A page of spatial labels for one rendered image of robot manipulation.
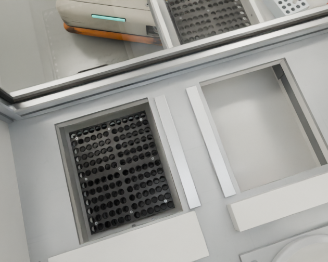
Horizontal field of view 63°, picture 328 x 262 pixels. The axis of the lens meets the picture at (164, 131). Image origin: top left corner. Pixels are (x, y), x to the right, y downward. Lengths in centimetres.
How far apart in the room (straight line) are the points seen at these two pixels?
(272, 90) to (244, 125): 12
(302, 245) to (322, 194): 10
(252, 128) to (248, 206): 25
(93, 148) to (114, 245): 21
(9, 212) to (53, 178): 9
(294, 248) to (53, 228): 43
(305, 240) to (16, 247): 49
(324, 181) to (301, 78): 22
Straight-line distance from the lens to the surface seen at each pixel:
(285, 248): 55
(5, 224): 54
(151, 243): 52
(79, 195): 66
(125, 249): 52
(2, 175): 56
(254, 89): 74
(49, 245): 57
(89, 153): 61
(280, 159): 70
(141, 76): 54
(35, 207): 58
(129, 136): 62
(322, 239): 56
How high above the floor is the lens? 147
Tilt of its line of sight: 75 degrees down
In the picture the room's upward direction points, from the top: 2 degrees counter-clockwise
